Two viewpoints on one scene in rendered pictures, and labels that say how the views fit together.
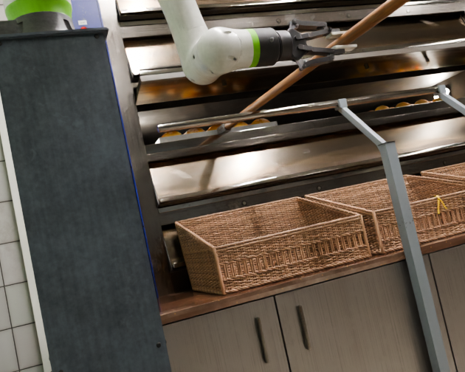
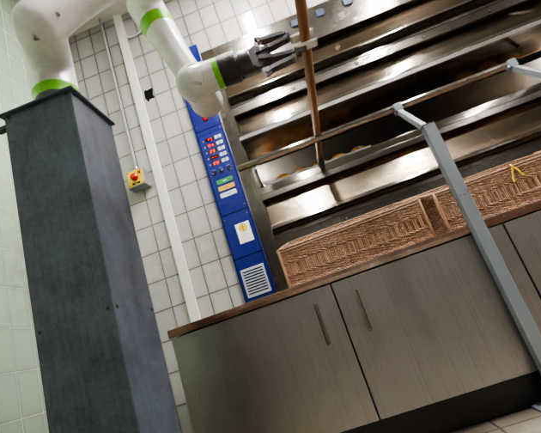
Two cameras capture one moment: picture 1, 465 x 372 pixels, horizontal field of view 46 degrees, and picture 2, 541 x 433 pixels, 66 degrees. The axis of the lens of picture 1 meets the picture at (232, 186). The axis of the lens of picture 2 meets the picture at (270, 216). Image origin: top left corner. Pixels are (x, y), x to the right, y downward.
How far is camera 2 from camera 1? 0.77 m
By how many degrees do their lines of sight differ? 28
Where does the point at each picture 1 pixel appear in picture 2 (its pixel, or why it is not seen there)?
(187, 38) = not seen: hidden behind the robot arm
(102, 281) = (68, 263)
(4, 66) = (11, 131)
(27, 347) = not seen: hidden behind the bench
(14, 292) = (179, 311)
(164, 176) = (277, 210)
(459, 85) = not seen: outside the picture
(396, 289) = (466, 265)
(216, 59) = (184, 88)
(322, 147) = (416, 156)
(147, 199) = (265, 229)
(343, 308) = (405, 289)
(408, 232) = (464, 204)
